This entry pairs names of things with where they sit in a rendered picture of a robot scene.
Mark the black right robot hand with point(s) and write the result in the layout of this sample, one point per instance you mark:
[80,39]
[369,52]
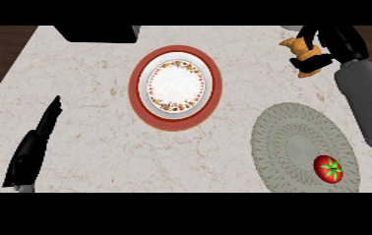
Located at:
[341,42]

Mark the grey woven round placemat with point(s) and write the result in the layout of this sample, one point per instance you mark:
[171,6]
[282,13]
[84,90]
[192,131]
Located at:
[303,148]

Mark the red tomato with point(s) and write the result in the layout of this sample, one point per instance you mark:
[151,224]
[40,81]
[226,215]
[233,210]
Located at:
[328,168]

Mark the red-rimmed floral plate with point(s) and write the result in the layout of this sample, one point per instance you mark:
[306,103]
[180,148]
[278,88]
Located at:
[174,87]

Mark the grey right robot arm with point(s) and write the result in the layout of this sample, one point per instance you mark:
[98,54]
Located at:
[356,91]

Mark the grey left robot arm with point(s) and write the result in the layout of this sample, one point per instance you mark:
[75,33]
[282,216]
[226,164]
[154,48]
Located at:
[25,188]

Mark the golden brown croissant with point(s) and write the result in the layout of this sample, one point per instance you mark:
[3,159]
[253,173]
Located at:
[304,50]

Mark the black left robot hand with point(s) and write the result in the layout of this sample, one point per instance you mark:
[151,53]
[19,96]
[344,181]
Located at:
[28,153]

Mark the black appliance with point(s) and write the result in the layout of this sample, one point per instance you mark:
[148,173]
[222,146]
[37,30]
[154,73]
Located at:
[99,33]

